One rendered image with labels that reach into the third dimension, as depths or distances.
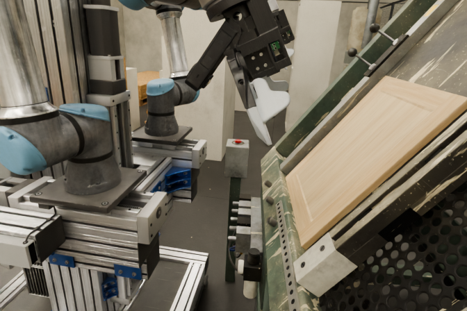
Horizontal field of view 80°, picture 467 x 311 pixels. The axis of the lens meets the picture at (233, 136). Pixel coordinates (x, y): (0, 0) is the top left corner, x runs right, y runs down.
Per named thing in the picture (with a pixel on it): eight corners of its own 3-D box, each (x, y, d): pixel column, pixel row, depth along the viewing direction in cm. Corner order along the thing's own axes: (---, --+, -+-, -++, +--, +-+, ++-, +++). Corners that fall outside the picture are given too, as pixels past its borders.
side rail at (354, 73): (289, 157, 157) (274, 145, 155) (456, -18, 125) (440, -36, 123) (290, 161, 151) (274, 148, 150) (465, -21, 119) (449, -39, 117)
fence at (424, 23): (285, 170, 133) (279, 165, 132) (457, -6, 105) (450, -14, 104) (287, 175, 128) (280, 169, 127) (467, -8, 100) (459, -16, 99)
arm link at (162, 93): (141, 110, 124) (139, 78, 119) (164, 105, 134) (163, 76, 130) (160, 114, 117) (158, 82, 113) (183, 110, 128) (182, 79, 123)
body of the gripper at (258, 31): (294, 69, 38) (258, -22, 35) (236, 94, 40) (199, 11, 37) (292, 64, 45) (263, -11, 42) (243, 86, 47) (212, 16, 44)
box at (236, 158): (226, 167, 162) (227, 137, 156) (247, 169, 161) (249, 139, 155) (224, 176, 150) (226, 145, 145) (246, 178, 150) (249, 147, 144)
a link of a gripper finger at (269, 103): (299, 125, 34) (277, 64, 37) (254, 142, 35) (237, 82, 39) (304, 132, 37) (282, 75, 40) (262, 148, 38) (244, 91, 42)
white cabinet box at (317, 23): (285, 122, 536) (298, 4, 469) (315, 125, 528) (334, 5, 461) (285, 131, 480) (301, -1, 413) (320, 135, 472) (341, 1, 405)
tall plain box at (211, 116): (195, 134, 443) (196, 14, 386) (233, 137, 435) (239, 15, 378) (175, 155, 359) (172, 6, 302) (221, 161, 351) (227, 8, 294)
